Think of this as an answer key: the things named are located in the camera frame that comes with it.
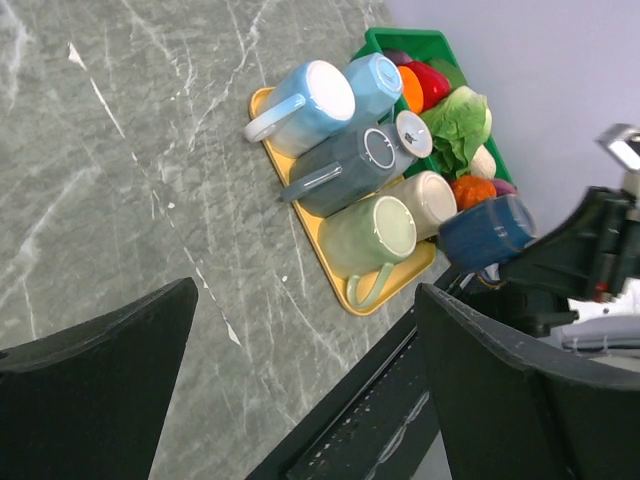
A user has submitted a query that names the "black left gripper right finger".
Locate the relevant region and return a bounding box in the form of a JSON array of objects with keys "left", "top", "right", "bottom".
[{"left": 415, "top": 284, "right": 639, "bottom": 479}]

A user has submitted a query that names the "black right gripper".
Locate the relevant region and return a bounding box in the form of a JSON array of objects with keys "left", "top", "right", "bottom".
[{"left": 479, "top": 187, "right": 639, "bottom": 336}]

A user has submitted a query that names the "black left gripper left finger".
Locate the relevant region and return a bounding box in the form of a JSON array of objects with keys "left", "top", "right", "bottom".
[{"left": 1, "top": 278, "right": 198, "bottom": 479}]

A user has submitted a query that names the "dark blue mug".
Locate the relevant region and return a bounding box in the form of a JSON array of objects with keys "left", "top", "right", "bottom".
[{"left": 438, "top": 194, "right": 537, "bottom": 273}]

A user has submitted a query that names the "light green mug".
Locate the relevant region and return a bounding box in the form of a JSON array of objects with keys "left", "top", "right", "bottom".
[{"left": 318, "top": 195, "right": 417, "bottom": 310}]

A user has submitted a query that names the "cream mug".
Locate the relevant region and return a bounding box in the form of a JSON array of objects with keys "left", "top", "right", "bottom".
[{"left": 388, "top": 171, "right": 457, "bottom": 241}]

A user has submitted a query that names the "grey blue mug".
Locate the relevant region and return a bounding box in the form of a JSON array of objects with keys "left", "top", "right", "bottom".
[{"left": 280, "top": 124, "right": 418, "bottom": 218}]

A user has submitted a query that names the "light blue faceted mug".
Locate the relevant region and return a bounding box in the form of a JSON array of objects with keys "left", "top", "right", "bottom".
[{"left": 342, "top": 52, "right": 403, "bottom": 128}]

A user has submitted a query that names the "light blue white mug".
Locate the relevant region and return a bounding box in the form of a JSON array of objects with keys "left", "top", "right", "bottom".
[{"left": 244, "top": 60, "right": 355, "bottom": 158}]

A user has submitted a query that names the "purple toy onion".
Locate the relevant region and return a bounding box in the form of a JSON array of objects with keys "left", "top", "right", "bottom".
[{"left": 491, "top": 178, "right": 518, "bottom": 197}]

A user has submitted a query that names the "white toy radish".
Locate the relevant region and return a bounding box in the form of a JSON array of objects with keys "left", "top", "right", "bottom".
[{"left": 470, "top": 145, "right": 497, "bottom": 180}]

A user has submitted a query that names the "orange toy pumpkin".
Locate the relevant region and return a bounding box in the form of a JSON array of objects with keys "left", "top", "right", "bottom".
[{"left": 451, "top": 175, "right": 497, "bottom": 211}]

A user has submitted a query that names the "green toy cabbage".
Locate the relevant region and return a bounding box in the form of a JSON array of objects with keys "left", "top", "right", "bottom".
[{"left": 420, "top": 86, "right": 493, "bottom": 179}]

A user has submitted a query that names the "small grey cup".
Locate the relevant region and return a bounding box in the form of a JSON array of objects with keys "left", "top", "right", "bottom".
[{"left": 395, "top": 110, "right": 433, "bottom": 158}]

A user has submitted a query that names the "red toy pepper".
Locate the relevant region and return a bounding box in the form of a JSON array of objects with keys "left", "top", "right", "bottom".
[{"left": 404, "top": 61, "right": 451, "bottom": 112}]

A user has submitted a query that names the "orange toy fruit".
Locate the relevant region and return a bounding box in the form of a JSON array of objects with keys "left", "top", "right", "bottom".
[{"left": 398, "top": 65, "right": 424, "bottom": 114}]

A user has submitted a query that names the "dark purple toy eggplant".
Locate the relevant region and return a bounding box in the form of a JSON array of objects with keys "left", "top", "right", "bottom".
[{"left": 382, "top": 49, "right": 413, "bottom": 66}]

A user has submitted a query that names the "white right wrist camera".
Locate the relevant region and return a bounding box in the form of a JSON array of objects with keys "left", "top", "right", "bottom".
[{"left": 596, "top": 123, "right": 640, "bottom": 173}]

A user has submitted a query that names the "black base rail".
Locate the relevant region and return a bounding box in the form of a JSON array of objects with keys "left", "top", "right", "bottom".
[{"left": 244, "top": 269, "right": 481, "bottom": 480}]

